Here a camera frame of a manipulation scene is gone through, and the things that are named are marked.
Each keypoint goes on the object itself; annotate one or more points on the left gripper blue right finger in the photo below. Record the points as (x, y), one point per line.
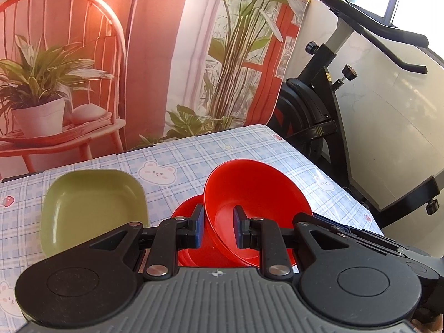
(264, 236)

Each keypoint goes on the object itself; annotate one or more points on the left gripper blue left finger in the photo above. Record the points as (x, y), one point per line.
(164, 243)

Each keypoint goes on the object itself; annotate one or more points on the medium red bowl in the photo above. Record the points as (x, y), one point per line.
(197, 239)

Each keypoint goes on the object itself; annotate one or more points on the large red bowl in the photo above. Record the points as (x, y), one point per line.
(262, 191)

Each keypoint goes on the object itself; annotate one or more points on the green plate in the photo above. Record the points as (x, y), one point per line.
(84, 204)

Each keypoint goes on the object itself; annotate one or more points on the person's left hand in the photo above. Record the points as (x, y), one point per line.
(427, 321)

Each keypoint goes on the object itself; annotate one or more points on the blue plaid tablecloth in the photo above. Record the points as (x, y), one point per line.
(193, 160)

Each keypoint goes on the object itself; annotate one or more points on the printed room backdrop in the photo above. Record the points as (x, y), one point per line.
(89, 78)

